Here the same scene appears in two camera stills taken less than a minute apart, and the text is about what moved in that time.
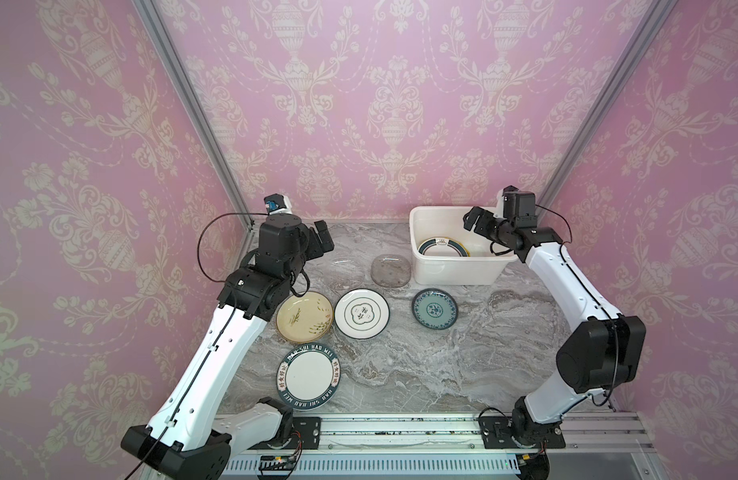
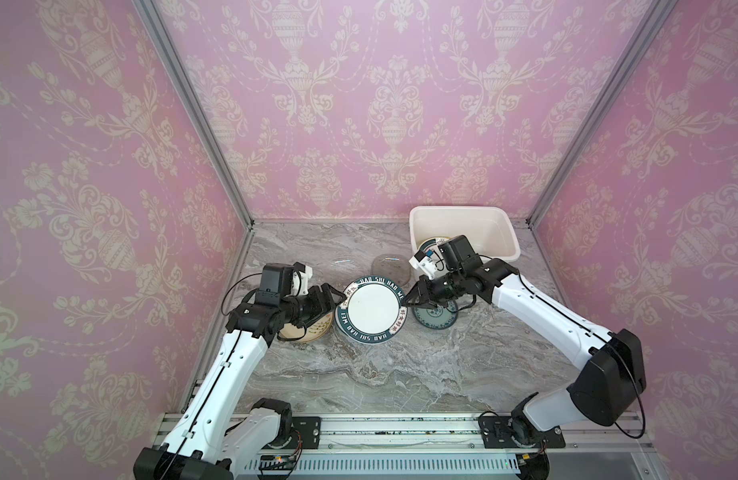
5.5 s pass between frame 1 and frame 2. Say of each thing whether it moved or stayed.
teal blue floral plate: stayed
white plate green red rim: stayed
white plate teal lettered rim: moved
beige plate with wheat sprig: stayed
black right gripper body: moved
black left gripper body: moved
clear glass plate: stayed
